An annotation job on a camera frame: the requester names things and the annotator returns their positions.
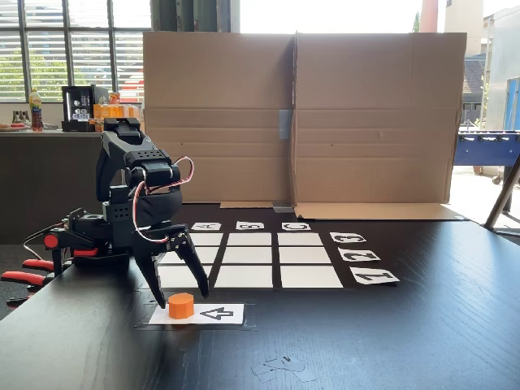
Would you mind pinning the window with blinds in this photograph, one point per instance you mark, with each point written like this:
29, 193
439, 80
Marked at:
48, 48

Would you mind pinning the drink bottle with yellow label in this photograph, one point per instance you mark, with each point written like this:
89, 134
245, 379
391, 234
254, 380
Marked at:
35, 109

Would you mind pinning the small dark bottles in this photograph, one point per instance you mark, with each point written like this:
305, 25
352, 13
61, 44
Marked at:
21, 118

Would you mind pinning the paper sheet with number 3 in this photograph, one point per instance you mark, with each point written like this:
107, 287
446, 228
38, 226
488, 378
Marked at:
347, 237

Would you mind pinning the orange boxes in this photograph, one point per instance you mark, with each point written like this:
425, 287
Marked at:
118, 111

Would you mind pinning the grey tape strip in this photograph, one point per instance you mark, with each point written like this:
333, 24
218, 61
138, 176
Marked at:
283, 207
285, 124

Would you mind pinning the paper sheet with letter B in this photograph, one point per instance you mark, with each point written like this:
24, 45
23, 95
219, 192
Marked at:
250, 226

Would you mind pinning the white paper sheet with arrow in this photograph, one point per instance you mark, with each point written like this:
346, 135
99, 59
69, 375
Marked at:
162, 319

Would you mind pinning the round orange token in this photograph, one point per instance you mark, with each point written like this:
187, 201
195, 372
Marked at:
181, 308

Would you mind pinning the paper sheet with number 2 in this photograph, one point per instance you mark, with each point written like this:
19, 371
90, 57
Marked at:
359, 255

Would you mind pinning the paper sheet with number 1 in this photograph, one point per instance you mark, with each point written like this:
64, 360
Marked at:
373, 276

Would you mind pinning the blue foosball table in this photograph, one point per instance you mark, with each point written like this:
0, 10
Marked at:
487, 150

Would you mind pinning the clear tape scraps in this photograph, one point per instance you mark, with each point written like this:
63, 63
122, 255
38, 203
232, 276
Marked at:
284, 367

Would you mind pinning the paper sheet with letter A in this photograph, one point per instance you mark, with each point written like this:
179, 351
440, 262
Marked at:
206, 226

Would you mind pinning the dark counter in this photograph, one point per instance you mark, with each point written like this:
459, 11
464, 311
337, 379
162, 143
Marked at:
40, 183

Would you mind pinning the brown cardboard screen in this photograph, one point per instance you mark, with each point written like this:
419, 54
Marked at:
378, 122
215, 122

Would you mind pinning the paper sheet with letter C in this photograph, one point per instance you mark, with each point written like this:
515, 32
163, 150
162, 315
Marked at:
296, 226

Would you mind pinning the white nine-square grid sheet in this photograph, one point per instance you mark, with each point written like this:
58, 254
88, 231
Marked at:
250, 256

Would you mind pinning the black glass-front cabinet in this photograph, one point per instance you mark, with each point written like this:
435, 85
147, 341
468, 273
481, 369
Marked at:
69, 105

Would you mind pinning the red black clamp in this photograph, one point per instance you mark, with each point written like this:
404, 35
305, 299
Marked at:
28, 278

